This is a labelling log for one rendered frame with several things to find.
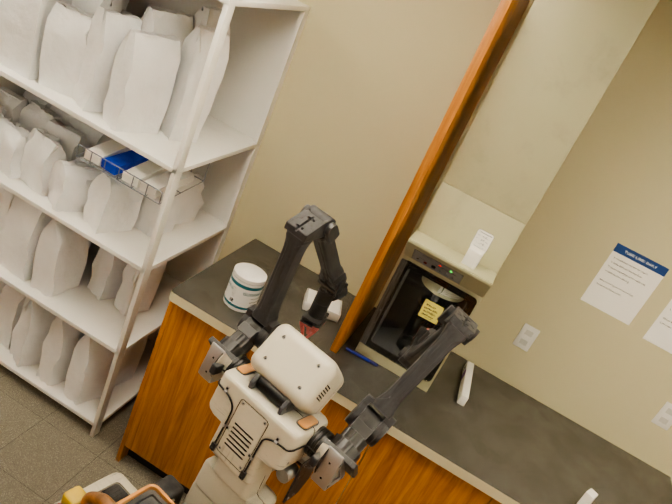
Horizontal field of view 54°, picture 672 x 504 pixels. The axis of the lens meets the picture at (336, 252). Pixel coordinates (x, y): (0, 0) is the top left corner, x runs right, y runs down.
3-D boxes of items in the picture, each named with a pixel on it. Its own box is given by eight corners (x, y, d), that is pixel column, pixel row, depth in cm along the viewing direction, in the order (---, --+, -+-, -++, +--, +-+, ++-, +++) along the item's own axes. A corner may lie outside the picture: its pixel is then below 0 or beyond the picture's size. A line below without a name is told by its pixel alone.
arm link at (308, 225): (285, 207, 175) (312, 228, 171) (315, 200, 186) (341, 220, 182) (233, 334, 195) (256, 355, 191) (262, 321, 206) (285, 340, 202)
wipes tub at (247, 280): (233, 288, 264) (245, 258, 258) (260, 305, 262) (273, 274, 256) (216, 300, 253) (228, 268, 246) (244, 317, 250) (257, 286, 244)
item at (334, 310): (304, 294, 282) (307, 287, 281) (339, 308, 284) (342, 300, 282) (301, 309, 271) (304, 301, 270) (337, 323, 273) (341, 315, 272)
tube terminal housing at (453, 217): (373, 325, 283) (455, 167, 251) (440, 363, 278) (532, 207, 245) (354, 350, 261) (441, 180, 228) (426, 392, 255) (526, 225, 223)
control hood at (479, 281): (404, 252, 241) (416, 229, 237) (484, 296, 235) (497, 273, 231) (396, 261, 231) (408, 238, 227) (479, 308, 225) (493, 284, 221)
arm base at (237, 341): (207, 338, 186) (236, 364, 182) (228, 319, 190) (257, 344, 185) (213, 351, 194) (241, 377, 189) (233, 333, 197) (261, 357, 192)
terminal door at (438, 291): (361, 341, 258) (404, 258, 242) (429, 382, 253) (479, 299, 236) (360, 342, 258) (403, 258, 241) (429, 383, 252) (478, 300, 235)
